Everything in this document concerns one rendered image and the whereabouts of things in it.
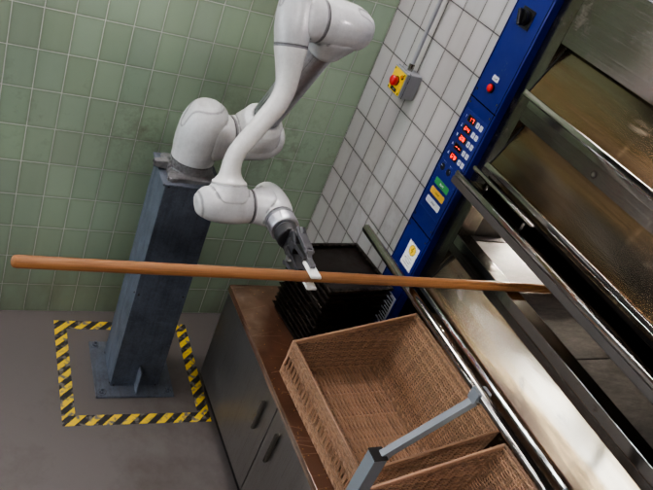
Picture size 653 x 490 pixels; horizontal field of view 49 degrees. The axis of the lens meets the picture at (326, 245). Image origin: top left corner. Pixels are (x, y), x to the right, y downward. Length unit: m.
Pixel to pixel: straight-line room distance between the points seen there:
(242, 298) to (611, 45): 1.56
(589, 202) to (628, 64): 0.39
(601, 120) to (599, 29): 0.26
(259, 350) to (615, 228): 1.26
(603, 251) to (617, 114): 0.38
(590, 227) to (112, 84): 1.75
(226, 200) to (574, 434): 1.18
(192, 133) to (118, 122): 0.50
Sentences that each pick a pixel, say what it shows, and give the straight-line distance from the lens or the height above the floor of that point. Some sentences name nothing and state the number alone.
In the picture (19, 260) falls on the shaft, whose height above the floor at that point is 1.21.
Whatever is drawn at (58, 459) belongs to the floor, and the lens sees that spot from 2.88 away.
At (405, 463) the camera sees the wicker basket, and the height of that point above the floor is 0.75.
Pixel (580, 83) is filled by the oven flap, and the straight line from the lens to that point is 2.27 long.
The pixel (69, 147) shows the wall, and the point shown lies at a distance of 2.94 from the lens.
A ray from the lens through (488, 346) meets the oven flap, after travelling 2.41.
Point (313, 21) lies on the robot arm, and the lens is 2.13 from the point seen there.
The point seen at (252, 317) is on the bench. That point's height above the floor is 0.58.
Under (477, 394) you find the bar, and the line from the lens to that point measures 1.90.
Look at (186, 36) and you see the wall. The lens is 2.81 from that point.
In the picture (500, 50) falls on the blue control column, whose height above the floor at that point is 1.78.
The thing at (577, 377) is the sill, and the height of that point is 1.18.
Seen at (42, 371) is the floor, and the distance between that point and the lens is 3.15.
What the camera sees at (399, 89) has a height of 1.44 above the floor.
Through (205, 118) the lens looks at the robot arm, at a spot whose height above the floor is 1.24.
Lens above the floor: 2.25
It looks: 30 degrees down
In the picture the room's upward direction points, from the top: 23 degrees clockwise
